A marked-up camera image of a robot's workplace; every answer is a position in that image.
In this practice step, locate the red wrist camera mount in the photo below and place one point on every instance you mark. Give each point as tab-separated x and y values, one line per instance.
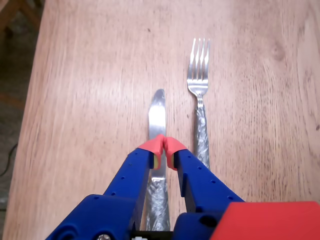
270	222

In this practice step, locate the blue gripper finger with pink tip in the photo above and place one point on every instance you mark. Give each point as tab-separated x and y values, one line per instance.
120	200
202	182

